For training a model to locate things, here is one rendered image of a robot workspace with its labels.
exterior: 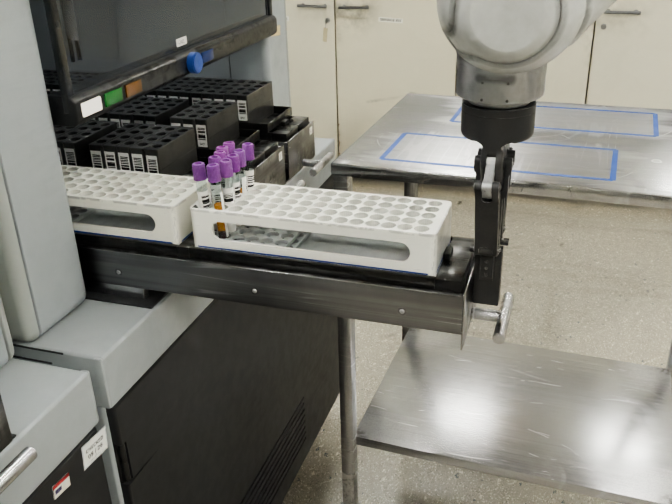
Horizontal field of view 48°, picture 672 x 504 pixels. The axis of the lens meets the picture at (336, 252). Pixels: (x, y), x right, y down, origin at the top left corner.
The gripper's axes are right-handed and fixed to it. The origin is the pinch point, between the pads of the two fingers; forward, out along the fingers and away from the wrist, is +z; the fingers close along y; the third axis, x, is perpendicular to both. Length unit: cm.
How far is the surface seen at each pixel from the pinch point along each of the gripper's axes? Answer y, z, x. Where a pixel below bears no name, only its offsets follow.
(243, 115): -40, -5, -48
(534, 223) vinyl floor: -201, 80, -5
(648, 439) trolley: -43, 52, 26
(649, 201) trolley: -25.0, -0.9, 18.1
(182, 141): -17, -7, -47
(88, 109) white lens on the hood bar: 5.4, -18.1, -45.8
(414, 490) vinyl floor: -47, 80, -18
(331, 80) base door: -229, 34, -96
